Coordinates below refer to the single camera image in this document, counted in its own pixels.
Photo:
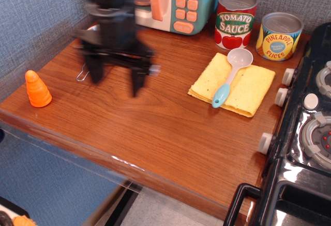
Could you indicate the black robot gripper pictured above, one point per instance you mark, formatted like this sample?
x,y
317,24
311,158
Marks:
x,y
116,42

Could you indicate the orange toy carrot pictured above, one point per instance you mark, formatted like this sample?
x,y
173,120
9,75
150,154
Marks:
x,y
38,93

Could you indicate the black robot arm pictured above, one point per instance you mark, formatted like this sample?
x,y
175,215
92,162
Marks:
x,y
114,41

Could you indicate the small steel pan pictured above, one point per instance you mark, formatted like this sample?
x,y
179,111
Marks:
x,y
84,71

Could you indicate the toy microwave oven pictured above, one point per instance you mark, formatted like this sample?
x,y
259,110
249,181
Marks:
x,y
187,17

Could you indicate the yellow folded cloth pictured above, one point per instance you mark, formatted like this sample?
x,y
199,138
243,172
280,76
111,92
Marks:
x,y
247,90

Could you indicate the tomato sauce can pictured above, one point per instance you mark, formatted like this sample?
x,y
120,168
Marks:
x,y
234,23

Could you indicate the pineapple slices can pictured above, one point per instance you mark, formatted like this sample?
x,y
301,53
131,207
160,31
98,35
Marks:
x,y
278,36

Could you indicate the black toy stove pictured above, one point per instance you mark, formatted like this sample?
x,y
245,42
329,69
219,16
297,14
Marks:
x,y
296,176

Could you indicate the grey spoon blue handle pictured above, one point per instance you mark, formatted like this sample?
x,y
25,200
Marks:
x,y
238,58

